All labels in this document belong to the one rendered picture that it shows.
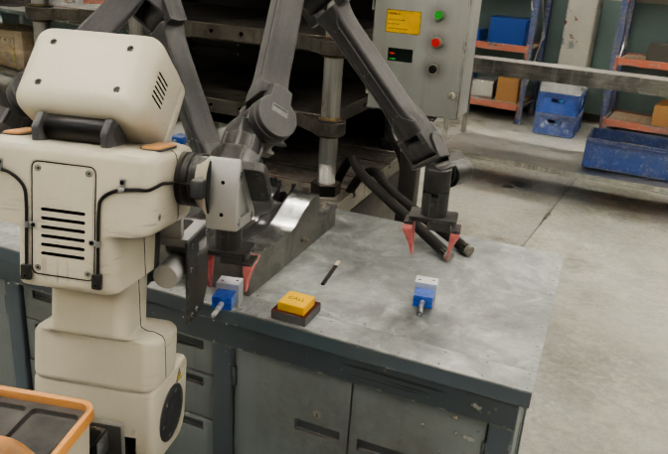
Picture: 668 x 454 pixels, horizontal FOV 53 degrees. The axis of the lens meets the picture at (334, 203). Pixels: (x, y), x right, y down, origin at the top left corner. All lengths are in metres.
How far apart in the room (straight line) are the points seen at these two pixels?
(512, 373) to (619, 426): 1.43
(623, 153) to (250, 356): 3.83
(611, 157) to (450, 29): 3.08
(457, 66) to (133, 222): 1.33
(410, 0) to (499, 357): 1.16
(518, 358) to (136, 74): 0.89
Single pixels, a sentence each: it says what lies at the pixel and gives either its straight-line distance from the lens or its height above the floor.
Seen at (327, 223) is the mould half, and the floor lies 0.83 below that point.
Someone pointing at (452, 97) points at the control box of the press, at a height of 1.14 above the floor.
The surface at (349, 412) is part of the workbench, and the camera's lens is 1.55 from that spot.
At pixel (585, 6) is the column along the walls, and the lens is 7.65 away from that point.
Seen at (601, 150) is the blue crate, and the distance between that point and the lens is 5.04.
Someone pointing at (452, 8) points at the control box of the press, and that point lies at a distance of 2.11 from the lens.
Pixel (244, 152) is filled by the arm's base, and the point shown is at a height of 1.23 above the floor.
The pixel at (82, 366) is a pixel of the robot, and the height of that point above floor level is 0.85.
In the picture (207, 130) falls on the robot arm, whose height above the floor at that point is 1.17.
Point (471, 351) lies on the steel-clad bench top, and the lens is 1.41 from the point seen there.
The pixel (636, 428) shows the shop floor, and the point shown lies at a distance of 2.79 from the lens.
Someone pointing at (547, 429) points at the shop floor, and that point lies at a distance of 2.64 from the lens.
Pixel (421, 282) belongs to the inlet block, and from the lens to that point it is 1.53.
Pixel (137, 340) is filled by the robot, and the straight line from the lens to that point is 1.18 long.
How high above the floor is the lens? 1.52
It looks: 20 degrees down
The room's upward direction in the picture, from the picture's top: 4 degrees clockwise
